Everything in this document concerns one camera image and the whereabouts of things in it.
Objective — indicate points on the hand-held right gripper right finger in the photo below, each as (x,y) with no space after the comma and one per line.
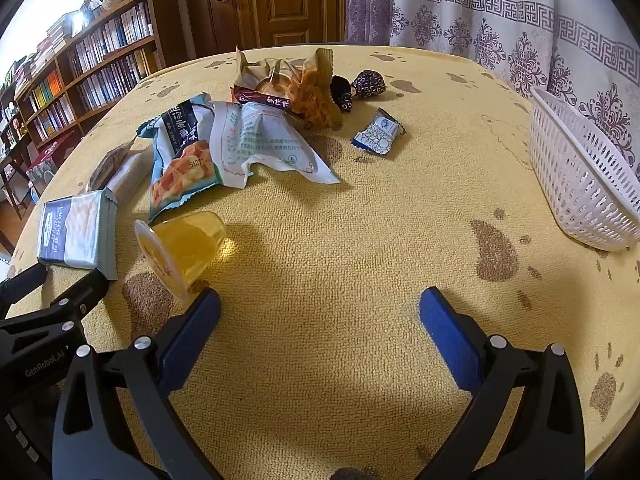
(450,340)

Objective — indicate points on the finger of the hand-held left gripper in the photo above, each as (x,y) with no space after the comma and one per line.
(22,280)
(75,292)

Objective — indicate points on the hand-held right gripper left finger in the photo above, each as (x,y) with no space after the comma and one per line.
(190,340)

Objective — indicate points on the grey-blue cracker packet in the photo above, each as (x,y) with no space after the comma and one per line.
(75,230)

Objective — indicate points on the yellow jelly cup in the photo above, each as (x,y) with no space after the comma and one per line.
(190,245)

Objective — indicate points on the white plastic basket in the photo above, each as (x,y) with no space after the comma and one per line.
(575,180)

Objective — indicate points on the white plastic bag green print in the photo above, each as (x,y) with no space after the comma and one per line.
(260,135)

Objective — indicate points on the maroon and tan snack packet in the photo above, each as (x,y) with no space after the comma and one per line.
(270,95)

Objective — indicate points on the dark red box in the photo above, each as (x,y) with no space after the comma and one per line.
(50,157)

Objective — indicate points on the brown bread in clear wrapper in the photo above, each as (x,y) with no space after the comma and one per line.
(115,167)

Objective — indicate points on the yellow paw-print blanket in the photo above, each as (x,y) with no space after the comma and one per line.
(325,260)

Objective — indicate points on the blue pastry snack packet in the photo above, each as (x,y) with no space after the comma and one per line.
(175,170)

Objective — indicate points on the small blue-white foil packet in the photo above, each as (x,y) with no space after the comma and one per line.
(377,135)

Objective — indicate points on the rows of books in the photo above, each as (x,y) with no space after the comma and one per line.
(115,30)

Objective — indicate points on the purple patterned wrapped candy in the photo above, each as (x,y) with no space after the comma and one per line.
(367,84)

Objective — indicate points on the dark wrapped candy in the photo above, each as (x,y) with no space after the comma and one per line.
(342,91)

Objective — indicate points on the orange snack packet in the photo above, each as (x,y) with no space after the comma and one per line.
(310,90)

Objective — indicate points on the wooden bookshelf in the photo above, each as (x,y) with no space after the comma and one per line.
(170,25)

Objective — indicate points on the white curtain purple pattern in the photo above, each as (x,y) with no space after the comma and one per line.
(500,0)

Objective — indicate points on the wooden door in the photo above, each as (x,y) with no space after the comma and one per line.
(280,0)

